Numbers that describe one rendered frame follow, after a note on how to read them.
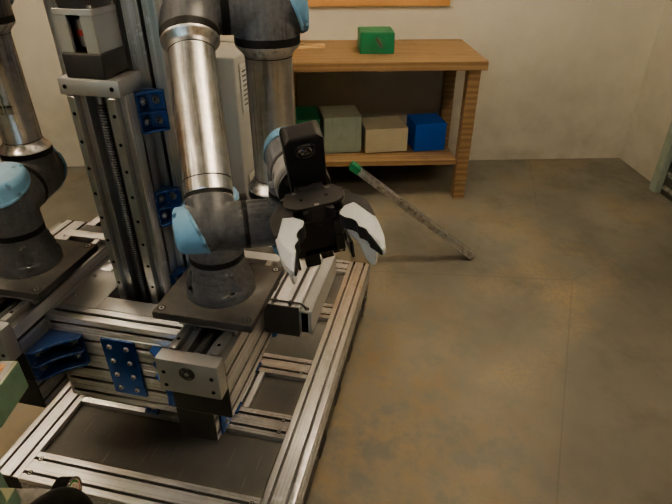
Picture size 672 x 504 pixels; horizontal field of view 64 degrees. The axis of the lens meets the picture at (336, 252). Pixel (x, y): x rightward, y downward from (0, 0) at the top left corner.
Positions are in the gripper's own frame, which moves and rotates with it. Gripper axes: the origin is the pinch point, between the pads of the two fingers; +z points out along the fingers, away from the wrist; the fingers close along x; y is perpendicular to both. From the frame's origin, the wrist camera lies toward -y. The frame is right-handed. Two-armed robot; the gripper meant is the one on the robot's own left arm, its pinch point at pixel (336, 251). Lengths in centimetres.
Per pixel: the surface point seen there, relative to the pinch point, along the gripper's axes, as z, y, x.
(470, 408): -76, 132, -51
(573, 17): -284, 57, -219
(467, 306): -132, 135, -76
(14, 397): -27, 31, 52
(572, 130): -281, 134, -226
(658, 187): -215, 155, -247
